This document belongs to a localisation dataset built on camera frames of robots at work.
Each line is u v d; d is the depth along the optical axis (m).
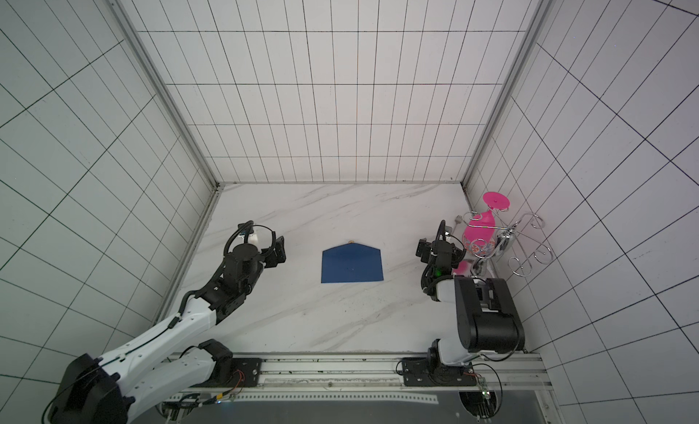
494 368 0.69
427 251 0.87
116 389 0.39
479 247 0.97
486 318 0.45
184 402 0.69
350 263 0.94
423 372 0.73
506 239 0.68
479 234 0.81
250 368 0.73
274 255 0.71
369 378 0.73
